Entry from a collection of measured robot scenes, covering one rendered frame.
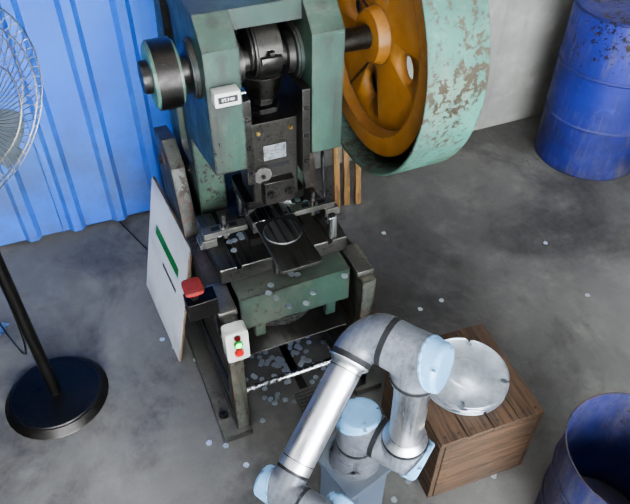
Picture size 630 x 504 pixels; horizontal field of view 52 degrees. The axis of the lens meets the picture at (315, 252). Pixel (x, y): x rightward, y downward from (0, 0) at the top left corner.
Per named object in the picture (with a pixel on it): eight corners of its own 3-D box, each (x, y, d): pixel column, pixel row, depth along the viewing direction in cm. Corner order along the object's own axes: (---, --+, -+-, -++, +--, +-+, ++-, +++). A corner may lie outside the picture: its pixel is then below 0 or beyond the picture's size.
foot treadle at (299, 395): (329, 416, 236) (330, 408, 233) (304, 426, 233) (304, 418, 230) (273, 306, 276) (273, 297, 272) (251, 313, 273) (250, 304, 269)
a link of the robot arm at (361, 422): (349, 412, 187) (351, 384, 178) (390, 435, 181) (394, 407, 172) (326, 443, 179) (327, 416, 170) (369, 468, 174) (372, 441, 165)
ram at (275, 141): (303, 199, 204) (303, 118, 184) (259, 211, 200) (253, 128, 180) (284, 170, 216) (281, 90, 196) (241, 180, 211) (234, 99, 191)
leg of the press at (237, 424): (254, 433, 244) (236, 260, 182) (225, 443, 240) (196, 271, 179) (190, 274, 305) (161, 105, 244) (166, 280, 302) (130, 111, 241)
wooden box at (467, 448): (521, 464, 234) (545, 410, 211) (427, 498, 225) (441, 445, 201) (466, 379, 262) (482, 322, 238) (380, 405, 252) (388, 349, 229)
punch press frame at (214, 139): (350, 358, 250) (374, 19, 158) (244, 395, 237) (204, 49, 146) (278, 233, 303) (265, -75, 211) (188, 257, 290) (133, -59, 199)
